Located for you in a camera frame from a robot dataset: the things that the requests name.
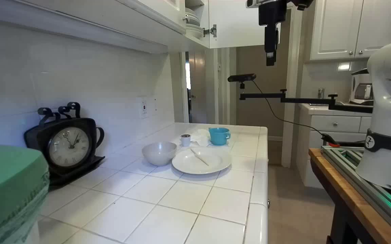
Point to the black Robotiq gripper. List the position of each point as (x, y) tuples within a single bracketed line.
[(272, 12)]

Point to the small white cup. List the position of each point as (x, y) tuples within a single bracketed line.
[(185, 140)]

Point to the white round plate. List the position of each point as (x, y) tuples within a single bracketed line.
[(210, 163)]

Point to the black cup-shaped clock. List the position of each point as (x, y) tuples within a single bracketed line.
[(68, 146)]

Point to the metal cabinet hinge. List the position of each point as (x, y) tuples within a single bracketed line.
[(211, 31)]

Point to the white upper cabinet doors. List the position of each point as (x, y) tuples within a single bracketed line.
[(359, 27)]

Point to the white countertop appliance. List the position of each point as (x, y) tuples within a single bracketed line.
[(362, 88)]

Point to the white drawer base cabinet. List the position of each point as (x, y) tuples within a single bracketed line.
[(332, 136)]

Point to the black red clamp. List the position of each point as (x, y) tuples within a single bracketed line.
[(330, 140)]

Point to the white crumpled cloth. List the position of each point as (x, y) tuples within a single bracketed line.
[(201, 137)]

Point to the white ceramic bowl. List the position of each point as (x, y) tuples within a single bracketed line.
[(159, 152)]

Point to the white overhead cabinet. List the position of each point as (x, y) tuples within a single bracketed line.
[(115, 20)]

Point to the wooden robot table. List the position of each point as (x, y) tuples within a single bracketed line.
[(354, 198)]

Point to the green lidded container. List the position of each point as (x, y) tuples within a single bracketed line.
[(6, 190)]

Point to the black stereo camera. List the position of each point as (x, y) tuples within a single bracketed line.
[(242, 77)]

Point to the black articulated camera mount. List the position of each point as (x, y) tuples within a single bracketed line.
[(305, 99)]

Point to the white light switch plate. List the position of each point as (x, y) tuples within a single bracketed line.
[(155, 106)]

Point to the aluminium frame rail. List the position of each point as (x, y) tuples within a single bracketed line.
[(377, 194)]

